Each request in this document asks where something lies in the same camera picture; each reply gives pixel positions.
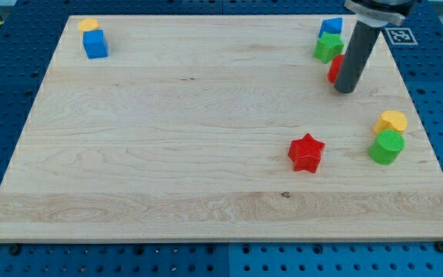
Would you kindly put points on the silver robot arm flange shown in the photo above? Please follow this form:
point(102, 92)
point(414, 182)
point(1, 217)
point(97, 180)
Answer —
point(379, 13)

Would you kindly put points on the red star block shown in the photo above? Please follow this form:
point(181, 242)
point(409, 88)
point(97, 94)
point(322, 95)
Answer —
point(306, 153)

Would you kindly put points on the red circle block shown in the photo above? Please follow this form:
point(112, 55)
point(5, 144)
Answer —
point(335, 67)

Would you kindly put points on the green star block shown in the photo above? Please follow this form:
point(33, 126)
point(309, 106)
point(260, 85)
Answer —
point(328, 46)

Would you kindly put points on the yellow circle block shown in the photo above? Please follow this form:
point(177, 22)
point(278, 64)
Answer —
point(88, 24)

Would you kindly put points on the wooden board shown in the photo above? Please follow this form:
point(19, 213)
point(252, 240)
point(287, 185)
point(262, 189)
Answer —
point(182, 134)

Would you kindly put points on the blue pentagon block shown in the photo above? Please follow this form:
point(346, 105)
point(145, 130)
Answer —
point(331, 26)

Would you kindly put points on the blue cube block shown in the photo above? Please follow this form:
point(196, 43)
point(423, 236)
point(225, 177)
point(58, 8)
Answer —
point(95, 44)

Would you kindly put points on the green cylinder block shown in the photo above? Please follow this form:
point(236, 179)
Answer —
point(386, 147)

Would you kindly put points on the yellow heart block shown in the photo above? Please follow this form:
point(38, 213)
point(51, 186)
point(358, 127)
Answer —
point(391, 119)

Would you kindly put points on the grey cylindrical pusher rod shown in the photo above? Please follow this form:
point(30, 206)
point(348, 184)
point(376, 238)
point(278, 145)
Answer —
point(360, 46)

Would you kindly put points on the fiducial marker tag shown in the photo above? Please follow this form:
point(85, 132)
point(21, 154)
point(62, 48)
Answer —
point(401, 36)

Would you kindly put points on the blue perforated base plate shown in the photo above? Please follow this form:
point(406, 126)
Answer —
point(28, 39)

